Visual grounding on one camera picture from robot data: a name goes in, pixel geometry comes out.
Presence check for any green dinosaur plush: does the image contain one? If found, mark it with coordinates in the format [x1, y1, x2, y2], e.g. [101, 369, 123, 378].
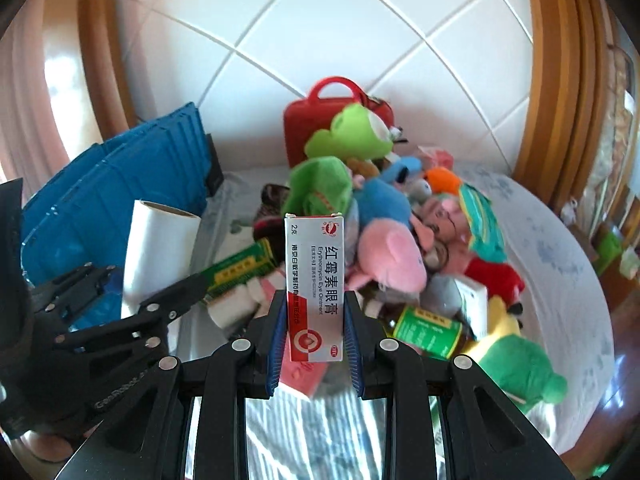
[281, 156, 352, 217]

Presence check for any green yellow turtle plush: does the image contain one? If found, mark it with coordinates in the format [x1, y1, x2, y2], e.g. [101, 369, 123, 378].
[462, 296, 567, 414]

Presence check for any teal green plush toy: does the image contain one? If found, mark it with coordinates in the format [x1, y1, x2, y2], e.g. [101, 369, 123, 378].
[458, 183, 508, 263]

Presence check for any white blue medicine box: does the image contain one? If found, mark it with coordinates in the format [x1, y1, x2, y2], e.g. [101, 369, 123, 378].
[454, 275, 488, 339]

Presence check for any pink glasses character plush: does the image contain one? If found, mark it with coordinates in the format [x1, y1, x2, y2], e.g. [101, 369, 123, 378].
[410, 194, 474, 274]

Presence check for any green frog plush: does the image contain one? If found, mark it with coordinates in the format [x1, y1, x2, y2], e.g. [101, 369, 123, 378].
[304, 103, 405, 160]

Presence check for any white paper roll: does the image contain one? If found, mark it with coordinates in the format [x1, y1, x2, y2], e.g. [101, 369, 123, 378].
[120, 200, 201, 318]

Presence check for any green yellow medicine box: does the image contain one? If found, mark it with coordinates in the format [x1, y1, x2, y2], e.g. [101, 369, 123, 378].
[202, 238, 277, 299]

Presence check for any pink tissue pack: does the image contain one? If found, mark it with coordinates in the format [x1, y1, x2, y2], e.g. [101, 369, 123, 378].
[280, 356, 329, 400]

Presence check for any brown bottle green label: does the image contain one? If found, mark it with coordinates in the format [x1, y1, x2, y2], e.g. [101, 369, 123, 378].
[380, 306, 471, 360]

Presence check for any pink pig plush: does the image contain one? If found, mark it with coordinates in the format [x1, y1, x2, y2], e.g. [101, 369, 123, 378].
[346, 218, 427, 294]

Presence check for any red plush toy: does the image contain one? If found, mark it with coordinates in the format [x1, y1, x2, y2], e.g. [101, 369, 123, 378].
[464, 258, 525, 307]

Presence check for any red white ointment box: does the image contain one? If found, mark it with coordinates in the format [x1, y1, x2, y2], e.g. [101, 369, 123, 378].
[284, 214, 345, 363]

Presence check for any blue plush toy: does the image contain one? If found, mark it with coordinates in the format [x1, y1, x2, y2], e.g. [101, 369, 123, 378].
[352, 156, 422, 231]

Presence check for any red plastic case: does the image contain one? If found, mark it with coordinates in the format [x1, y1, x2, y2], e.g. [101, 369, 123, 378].
[283, 76, 395, 168]

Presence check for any orange plush ball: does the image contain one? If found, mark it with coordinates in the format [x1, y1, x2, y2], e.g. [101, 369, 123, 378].
[424, 166, 463, 196]

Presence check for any blue plastic crate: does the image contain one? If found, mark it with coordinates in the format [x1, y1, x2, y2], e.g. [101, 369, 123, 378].
[21, 103, 219, 330]

